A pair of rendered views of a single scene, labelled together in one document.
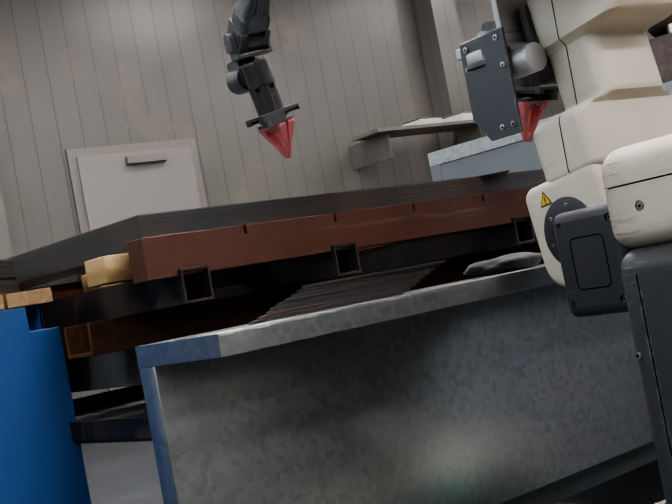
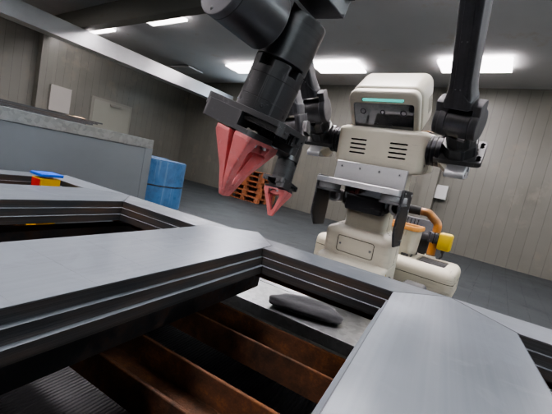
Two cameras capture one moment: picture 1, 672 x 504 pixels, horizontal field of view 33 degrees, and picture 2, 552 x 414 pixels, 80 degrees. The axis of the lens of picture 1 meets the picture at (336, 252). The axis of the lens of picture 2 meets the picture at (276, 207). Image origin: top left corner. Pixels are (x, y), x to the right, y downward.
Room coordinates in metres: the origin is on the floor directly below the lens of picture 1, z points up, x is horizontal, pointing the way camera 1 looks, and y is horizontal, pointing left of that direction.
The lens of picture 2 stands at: (2.37, 0.43, 1.02)
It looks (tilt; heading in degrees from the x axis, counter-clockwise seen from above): 6 degrees down; 248
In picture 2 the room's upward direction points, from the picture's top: 12 degrees clockwise
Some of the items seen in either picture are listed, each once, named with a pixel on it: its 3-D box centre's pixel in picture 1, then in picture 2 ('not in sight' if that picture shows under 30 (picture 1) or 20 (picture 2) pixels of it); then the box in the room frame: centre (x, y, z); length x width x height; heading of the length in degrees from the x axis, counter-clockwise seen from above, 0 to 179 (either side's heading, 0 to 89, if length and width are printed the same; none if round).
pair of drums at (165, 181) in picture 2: not in sight; (149, 189); (2.32, -4.21, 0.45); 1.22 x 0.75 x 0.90; 120
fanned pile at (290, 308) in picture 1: (329, 294); not in sight; (1.67, 0.02, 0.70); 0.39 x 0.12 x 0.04; 131
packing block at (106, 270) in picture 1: (110, 270); not in sight; (1.65, 0.33, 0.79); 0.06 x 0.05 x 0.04; 41
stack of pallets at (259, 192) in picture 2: not in sight; (253, 186); (-0.67, -9.16, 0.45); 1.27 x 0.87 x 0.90; 124
